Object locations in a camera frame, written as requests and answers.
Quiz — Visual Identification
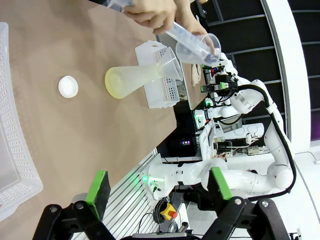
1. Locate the white round flask cap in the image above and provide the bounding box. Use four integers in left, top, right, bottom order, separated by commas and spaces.
58, 75, 79, 99

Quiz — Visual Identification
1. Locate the clear plastic beaker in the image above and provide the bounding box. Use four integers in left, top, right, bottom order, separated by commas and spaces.
175, 33, 222, 66

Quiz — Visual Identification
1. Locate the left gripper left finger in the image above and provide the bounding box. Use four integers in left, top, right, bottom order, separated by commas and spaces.
32, 169, 118, 240

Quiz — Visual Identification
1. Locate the person's left hand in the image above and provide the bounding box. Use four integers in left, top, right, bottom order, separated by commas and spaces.
184, 16, 216, 55

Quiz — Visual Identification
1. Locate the white perforated plastic basket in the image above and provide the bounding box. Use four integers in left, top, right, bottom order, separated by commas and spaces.
134, 39, 181, 110
0, 21, 44, 222

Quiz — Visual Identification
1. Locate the person's left forearm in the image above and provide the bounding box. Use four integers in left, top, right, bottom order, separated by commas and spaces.
172, 0, 200, 26

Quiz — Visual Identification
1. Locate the black computer with lights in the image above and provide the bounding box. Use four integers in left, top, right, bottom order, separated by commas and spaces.
166, 136, 201, 159

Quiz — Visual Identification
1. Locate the translucent plastic Erlenmeyer flask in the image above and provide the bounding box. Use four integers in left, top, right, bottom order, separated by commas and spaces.
104, 62, 163, 100

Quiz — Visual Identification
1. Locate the yellow emergency stop button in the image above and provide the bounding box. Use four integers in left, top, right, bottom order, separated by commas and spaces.
159, 202, 179, 221

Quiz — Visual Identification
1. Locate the aluminium profile frame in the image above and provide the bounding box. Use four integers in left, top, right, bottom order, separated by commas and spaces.
102, 147, 163, 240

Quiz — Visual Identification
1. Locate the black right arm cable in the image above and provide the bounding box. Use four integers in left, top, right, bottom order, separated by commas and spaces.
236, 84, 298, 201

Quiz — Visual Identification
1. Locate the clear graduated cylinder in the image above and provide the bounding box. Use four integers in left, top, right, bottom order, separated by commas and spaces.
106, 0, 221, 62

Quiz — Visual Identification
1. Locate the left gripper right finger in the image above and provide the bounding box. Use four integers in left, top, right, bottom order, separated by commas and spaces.
204, 166, 291, 240

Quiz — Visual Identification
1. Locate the person's right hand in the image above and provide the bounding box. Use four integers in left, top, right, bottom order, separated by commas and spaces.
123, 0, 178, 35

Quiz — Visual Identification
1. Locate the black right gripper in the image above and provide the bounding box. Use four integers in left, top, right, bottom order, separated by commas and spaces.
201, 73, 239, 98

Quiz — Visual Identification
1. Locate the clear plastic funnel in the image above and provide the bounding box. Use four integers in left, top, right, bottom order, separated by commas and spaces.
156, 46, 184, 82

